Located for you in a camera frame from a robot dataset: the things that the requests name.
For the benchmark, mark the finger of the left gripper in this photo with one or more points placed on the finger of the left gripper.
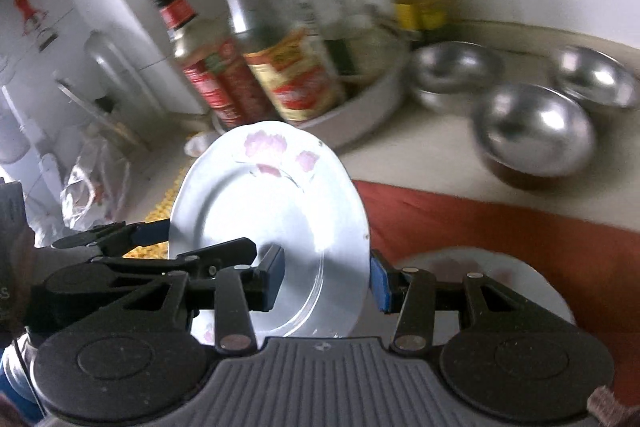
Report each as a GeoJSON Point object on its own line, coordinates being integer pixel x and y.
{"type": "Point", "coordinates": [119, 238]}
{"type": "Point", "coordinates": [203, 263]}

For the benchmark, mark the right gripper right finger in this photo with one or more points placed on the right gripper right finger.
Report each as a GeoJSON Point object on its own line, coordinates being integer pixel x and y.
{"type": "Point", "coordinates": [410, 294]}

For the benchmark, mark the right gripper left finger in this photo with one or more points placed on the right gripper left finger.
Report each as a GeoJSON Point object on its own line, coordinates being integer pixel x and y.
{"type": "Point", "coordinates": [240, 291]}

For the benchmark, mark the pink flower plate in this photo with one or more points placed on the pink flower plate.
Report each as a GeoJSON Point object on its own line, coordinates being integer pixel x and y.
{"type": "Point", "coordinates": [275, 184]}

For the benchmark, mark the large floral plate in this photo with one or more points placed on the large floral plate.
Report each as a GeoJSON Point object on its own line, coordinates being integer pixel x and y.
{"type": "Point", "coordinates": [451, 265]}

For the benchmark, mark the steel bowl front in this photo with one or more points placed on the steel bowl front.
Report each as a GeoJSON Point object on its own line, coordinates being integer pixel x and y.
{"type": "Point", "coordinates": [532, 137]}

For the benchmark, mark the steel bowl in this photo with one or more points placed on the steel bowl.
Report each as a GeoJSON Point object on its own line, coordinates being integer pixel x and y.
{"type": "Point", "coordinates": [532, 137]}
{"type": "Point", "coordinates": [596, 81]}
{"type": "Point", "coordinates": [450, 77]}

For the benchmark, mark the yellow chenille mat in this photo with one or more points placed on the yellow chenille mat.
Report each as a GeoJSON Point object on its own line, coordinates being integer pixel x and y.
{"type": "Point", "coordinates": [161, 211]}

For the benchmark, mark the plastic bag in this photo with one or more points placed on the plastic bag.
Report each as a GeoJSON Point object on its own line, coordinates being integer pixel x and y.
{"type": "Point", "coordinates": [96, 188]}

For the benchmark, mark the garlic bulb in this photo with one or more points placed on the garlic bulb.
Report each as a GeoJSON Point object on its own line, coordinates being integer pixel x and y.
{"type": "Point", "coordinates": [197, 145]}

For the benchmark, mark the red cloth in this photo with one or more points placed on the red cloth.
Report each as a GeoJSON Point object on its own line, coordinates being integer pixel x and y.
{"type": "Point", "coordinates": [594, 267]}

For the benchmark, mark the red label soy sauce bottle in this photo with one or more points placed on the red label soy sauce bottle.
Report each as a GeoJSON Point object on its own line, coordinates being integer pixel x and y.
{"type": "Point", "coordinates": [208, 56]}

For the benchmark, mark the yellow cap vinegar bottle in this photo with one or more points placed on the yellow cap vinegar bottle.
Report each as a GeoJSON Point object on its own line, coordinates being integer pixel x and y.
{"type": "Point", "coordinates": [285, 58]}

